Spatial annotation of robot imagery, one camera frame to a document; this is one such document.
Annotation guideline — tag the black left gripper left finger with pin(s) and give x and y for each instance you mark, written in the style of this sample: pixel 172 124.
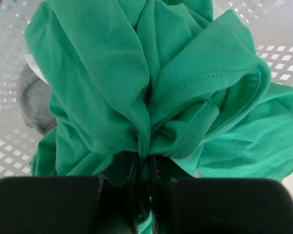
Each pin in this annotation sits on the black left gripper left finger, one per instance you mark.
pixel 102 204

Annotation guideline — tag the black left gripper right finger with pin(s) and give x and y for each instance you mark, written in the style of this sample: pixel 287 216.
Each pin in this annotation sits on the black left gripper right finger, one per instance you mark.
pixel 185 205

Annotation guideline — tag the grey tank top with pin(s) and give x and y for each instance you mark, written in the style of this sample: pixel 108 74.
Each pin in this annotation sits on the grey tank top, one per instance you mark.
pixel 33 96

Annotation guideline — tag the green tank top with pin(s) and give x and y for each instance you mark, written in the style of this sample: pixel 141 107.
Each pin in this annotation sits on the green tank top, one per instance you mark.
pixel 157 78

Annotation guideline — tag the white tank top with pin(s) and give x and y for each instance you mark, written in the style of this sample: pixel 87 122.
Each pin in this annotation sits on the white tank top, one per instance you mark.
pixel 34 67

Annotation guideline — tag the white plastic laundry basket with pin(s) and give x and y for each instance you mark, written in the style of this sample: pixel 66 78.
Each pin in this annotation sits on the white plastic laundry basket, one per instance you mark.
pixel 270 22

